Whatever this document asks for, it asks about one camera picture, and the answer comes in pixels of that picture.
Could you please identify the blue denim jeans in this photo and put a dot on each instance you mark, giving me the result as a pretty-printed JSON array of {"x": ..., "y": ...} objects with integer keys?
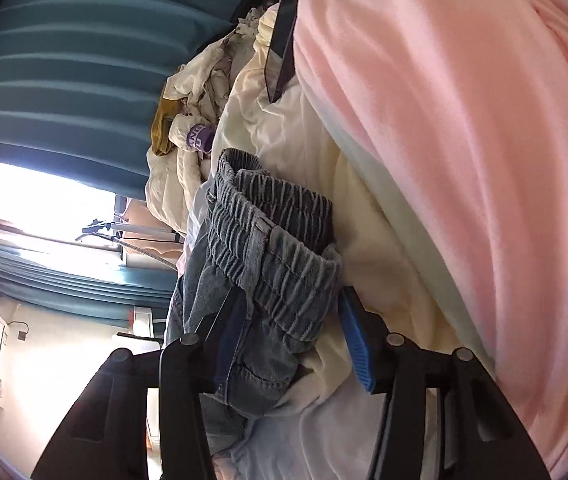
[{"x": 274, "y": 260}]

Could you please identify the purple printed garment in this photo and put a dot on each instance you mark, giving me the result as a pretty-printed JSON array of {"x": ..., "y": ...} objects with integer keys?
[{"x": 199, "y": 137}]

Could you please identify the narrow teal curtain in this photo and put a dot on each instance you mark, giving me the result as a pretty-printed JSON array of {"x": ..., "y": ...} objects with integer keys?
[{"x": 64, "y": 285}]

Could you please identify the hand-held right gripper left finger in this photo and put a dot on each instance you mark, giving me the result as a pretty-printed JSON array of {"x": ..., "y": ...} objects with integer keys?
[{"x": 184, "y": 370}]

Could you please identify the garment steamer with pink base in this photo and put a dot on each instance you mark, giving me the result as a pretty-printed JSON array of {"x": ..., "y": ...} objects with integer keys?
[{"x": 139, "y": 230}]

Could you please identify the window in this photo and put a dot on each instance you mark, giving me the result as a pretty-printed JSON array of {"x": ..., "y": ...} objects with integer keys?
[{"x": 49, "y": 205}]

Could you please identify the pink blanket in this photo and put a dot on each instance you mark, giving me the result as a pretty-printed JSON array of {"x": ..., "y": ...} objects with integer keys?
[{"x": 439, "y": 110}]

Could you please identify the mustard yellow garment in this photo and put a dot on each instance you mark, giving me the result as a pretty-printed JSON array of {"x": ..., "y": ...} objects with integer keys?
[{"x": 164, "y": 125}]

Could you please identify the cream down jacket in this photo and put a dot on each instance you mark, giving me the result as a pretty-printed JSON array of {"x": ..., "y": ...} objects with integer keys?
[{"x": 189, "y": 85}]

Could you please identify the black leather sofa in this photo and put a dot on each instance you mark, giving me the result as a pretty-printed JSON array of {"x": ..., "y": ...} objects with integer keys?
[{"x": 281, "y": 50}]

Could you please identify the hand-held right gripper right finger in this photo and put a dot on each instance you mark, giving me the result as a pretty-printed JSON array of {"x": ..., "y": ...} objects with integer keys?
[{"x": 356, "y": 345}]

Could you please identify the wide teal curtain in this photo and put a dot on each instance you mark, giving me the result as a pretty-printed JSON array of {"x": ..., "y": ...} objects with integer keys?
[{"x": 89, "y": 60}]

